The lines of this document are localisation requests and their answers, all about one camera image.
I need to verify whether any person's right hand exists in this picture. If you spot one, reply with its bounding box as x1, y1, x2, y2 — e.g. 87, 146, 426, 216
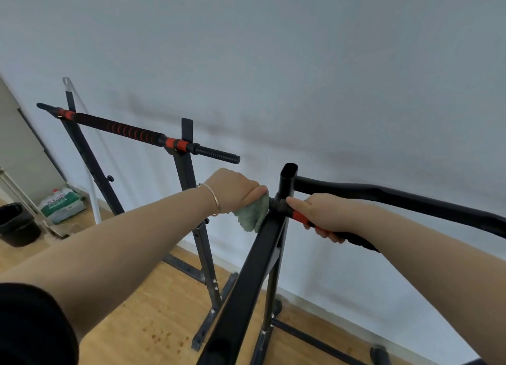
285, 193, 367, 244

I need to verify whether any person's left hand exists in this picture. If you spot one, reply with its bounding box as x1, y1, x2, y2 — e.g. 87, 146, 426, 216
203, 168, 270, 216

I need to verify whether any green cleaning cloth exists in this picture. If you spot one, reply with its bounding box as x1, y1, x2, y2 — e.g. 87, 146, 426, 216
232, 191, 270, 233

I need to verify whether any black pull-up station frame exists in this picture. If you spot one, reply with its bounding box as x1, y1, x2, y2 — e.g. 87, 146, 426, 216
196, 162, 506, 365

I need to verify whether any person's right forearm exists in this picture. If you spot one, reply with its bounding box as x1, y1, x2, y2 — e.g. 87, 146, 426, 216
355, 207, 506, 365

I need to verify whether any person's left forearm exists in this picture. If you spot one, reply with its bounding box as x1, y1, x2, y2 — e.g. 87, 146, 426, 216
0, 186, 219, 343

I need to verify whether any black squat rack stand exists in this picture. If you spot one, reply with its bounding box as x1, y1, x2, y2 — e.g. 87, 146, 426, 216
59, 91, 239, 352

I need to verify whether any black and red barbell bar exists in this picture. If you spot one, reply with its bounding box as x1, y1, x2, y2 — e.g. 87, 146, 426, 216
36, 102, 241, 165

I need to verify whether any white and green bag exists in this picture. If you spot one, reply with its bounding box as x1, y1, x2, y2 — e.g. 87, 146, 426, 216
38, 186, 87, 224

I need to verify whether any grey cabinet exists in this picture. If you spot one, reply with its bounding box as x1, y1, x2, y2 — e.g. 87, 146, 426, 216
0, 74, 69, 206

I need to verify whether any black bucket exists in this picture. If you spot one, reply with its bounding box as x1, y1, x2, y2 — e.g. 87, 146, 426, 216
0, 202, 42, 248

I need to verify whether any black sleeve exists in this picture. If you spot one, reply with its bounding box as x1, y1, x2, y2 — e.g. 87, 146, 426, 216
0, 283, 80, 365

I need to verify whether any thin gold bracelet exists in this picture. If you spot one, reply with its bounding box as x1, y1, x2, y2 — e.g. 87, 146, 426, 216
196, 182, 220, 217

